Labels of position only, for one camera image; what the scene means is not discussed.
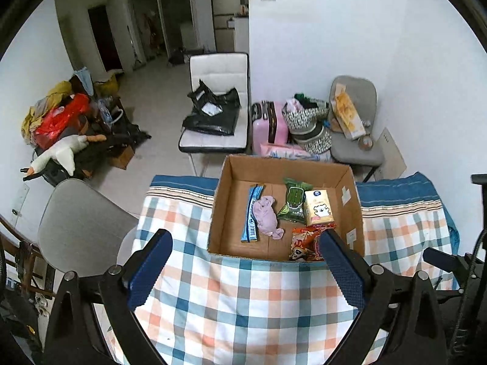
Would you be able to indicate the yellow clothes pile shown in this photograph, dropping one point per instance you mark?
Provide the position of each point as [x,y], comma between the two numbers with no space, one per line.
[42,107]

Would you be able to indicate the white leather chair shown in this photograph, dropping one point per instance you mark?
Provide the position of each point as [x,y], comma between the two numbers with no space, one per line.
[221,72]

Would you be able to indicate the grey chair near table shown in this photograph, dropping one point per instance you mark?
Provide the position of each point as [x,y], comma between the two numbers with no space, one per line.
[82,231]

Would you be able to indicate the black bag on chair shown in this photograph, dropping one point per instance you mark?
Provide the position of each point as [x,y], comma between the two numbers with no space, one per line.
[212,114]

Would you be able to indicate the tape roll on chair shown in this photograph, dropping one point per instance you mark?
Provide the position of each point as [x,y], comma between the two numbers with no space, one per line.
[366,143]

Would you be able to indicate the yellow snack bag on chair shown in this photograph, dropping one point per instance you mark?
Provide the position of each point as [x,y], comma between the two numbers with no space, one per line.
[347,116]

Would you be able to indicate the patterned tote bag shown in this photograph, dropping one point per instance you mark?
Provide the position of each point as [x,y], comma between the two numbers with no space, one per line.
[301,116]

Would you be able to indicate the red plastic bag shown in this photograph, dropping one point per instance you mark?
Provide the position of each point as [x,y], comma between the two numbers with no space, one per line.
[58,119]

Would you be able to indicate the blue long snack packet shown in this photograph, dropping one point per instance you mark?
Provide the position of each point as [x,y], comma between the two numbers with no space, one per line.
[250,229]

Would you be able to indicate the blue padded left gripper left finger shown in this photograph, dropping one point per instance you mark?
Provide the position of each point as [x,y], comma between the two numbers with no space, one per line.
[144,267]

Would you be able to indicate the orange panda snack packet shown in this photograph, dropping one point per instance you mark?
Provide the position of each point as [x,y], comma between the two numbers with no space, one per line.
[304,254]

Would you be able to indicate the plaid checkered table blanket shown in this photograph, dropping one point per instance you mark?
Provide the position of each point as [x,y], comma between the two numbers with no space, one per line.
[209,309]

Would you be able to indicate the grey chair by wall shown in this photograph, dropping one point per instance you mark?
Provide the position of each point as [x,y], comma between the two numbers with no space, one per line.
[364,96]

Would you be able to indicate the purple cloth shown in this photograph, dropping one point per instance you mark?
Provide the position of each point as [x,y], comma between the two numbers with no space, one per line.
[266,219]

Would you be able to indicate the brown cardboard box on floor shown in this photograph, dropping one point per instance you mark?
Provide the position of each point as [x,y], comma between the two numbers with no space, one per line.
[122,160]

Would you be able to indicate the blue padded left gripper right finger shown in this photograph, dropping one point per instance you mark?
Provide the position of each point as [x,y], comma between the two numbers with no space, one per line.
[347,267]

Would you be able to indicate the green snack packet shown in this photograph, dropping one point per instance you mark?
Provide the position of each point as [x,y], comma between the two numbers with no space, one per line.
[292,210]

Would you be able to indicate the pink suitcase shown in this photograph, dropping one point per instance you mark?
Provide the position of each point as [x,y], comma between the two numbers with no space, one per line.
[268,124]

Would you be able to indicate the white goose plush toy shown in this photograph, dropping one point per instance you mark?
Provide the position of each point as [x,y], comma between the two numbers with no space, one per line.
[61,152]

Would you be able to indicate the red snack packet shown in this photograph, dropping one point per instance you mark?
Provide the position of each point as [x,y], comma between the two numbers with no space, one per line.
[304,238]

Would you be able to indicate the wooden chair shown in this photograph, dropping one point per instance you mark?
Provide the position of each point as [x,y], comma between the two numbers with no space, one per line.
[25,254]

